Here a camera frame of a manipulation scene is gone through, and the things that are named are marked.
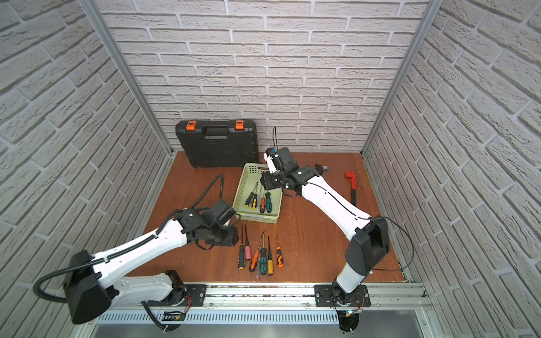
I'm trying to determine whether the red black screwdriver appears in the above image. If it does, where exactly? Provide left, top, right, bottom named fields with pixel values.
left=259, top=188, right=266, bottom=214

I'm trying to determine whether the orange black stubby screwdriver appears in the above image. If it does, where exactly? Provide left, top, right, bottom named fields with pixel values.
left=276, top=235, right=284, bottom=268

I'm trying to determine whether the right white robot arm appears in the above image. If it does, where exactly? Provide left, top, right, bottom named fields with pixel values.
left=261, top=147, right=390, bottom=304

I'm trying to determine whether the pink handled screwdriver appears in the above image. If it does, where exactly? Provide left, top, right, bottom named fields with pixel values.
left=244, top=225, right=252, bottom=261

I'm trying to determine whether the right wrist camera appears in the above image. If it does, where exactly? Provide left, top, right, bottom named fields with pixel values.
left=263, top=148, right=276, bottom=173

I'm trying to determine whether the red pipe wrench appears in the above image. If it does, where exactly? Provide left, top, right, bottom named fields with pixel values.
left=345, top=171, right=357, bottom=206

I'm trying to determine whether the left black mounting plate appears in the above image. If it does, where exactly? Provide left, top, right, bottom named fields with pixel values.
left=147, top=284, right=207, bottom=307

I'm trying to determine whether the left black corrugated cable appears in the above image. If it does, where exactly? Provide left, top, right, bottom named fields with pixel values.
left=32, top=174, right=225, bottom=332

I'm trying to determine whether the black yellow dotted screwdriver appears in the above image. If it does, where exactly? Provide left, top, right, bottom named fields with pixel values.
left=238, top=227, right=245, bottom=270

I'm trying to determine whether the small green black screwdriver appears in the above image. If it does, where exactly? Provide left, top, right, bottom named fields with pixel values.
left=259, top=232, right=268, bottom=275

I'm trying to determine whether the black plastic tool case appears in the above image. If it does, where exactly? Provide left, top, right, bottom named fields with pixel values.
left=176, top=120, right=259, bottom=168

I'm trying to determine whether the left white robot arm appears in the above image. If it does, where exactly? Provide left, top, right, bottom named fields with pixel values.
left=63, top=199, right=239, bottom=324

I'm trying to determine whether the light green perforated bin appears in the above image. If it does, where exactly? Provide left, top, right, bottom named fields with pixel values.
left=233, top=163, right=283, bottom=224

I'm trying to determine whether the yellow handled screwdriver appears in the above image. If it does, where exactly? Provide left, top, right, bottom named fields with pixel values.
left=267, top=237, right=274, bottom=276

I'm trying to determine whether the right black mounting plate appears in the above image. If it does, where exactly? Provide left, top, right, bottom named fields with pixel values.
left=314, top=284, right=371, bottom=308

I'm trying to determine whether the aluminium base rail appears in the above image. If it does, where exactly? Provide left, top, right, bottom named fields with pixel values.
left=111, top=278, right=432, bottom=311

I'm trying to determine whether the large green black screwdriver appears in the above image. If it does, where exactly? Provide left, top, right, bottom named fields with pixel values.
left=264, top=192, right=273, bottom=213

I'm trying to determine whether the small black metal part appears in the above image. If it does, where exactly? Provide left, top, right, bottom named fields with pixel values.
left=316, top=163, right=328, bottom=175

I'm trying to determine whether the black mounting plate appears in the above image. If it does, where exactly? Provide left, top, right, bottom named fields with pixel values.
left=147, top=284, right=207, bottom=307
left=314, top=284, right=371, bottom=308

